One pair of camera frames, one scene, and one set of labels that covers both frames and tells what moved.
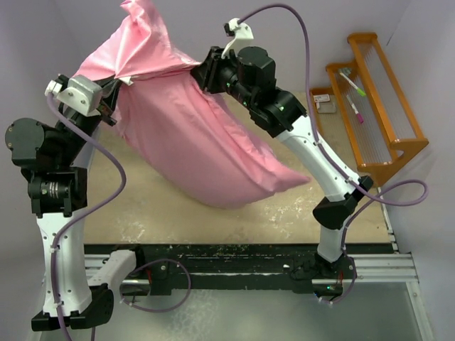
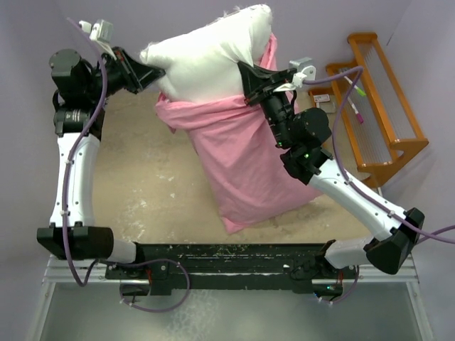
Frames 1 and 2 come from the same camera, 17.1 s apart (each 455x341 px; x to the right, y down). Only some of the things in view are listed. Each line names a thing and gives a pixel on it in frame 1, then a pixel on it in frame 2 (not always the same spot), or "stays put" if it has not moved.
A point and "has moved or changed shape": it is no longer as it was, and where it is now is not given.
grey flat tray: x=327 y=107 stays put
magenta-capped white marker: x=359 y=116 stays put
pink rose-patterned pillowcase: x=189 y=139 has moved or changed shape
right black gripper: x=207 y=72 -> x=252 y=79
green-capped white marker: x=358 y=89 stays put
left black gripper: x=109 y=87 -> x=135 y=75
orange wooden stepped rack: x=371 y=107 stays put
